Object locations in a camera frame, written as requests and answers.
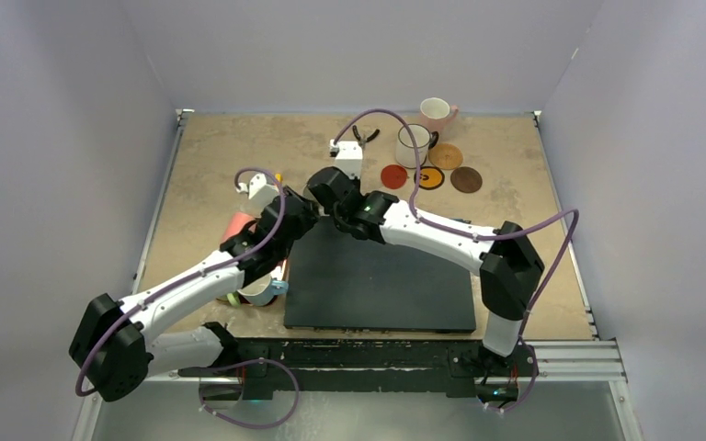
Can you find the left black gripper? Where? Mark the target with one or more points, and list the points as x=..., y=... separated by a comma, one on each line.
x=310, y=215

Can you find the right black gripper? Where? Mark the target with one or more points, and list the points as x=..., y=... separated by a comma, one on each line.
x=357, y=137

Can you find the red apple coaster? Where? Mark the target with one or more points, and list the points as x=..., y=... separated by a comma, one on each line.
x=393, y=176

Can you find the grey white mug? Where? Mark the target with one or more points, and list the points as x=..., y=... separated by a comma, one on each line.
x=412, y=145

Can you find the orange smiley coaster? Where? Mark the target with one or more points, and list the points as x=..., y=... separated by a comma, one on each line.
x=429, y=178

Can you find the dark brown wooden coaster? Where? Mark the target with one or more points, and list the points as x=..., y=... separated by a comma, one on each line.
x=466, y=179

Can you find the pink handled white mug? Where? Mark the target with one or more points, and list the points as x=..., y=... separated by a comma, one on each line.
x=435, y=114

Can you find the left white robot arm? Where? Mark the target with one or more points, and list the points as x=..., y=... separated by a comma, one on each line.
x=112, y=343

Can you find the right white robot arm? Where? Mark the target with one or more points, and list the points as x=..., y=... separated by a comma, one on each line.
x=505, y=260

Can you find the salmon pink mug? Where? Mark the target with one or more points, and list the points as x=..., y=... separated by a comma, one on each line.
x=238, y=222

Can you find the black pliers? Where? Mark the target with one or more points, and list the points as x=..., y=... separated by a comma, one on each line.
x=362, y=137

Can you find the dark rectangular board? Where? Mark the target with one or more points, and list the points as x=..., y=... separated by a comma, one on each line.
x=337, y=282

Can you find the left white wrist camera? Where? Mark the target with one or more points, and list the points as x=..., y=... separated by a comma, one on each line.
x=259, y=191

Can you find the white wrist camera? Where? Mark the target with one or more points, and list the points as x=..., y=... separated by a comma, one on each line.
x=259, y=191
x=348, y=157

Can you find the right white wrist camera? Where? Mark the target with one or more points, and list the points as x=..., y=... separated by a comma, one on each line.
x=348, y=157

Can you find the green handled white mug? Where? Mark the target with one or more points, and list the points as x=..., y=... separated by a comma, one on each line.
x=233, y=299

